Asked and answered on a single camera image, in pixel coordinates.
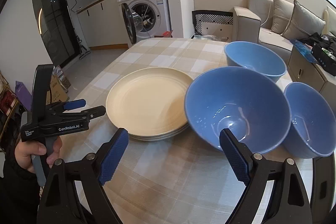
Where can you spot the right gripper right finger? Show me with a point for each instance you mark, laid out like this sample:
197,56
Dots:
288,201

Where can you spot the blue bowl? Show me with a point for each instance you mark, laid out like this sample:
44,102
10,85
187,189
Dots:
312,130
246,102
255,57

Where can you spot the cardboard box on floor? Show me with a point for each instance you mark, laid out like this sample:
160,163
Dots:
59,87

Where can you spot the left hand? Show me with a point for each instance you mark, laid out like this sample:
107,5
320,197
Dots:
24,151

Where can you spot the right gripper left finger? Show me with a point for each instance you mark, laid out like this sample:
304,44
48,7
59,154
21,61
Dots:
74,192

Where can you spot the beige drawer cabinet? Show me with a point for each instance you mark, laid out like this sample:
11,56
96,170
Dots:
303,71

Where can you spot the white washing machine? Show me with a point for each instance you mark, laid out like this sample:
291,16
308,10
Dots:
145,19

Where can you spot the grey cushion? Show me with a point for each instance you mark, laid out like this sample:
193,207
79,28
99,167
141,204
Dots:
303,23
282,11

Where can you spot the black jacket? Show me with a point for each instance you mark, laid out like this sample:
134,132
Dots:
327,42

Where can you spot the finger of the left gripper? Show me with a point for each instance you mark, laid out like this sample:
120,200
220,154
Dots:
76,104
70,117

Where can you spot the grey sofa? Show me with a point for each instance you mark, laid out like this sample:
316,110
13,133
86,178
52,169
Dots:
269,23

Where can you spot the kitchen counter cabinets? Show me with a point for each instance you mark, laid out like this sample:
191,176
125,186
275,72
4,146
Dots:
102,25

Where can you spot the cream plate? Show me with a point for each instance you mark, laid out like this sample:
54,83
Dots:
161,137
149,102

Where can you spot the red cardboard box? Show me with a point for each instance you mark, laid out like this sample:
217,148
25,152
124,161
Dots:
167,34

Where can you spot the black white patterned basket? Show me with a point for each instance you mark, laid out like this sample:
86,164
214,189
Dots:
212,25

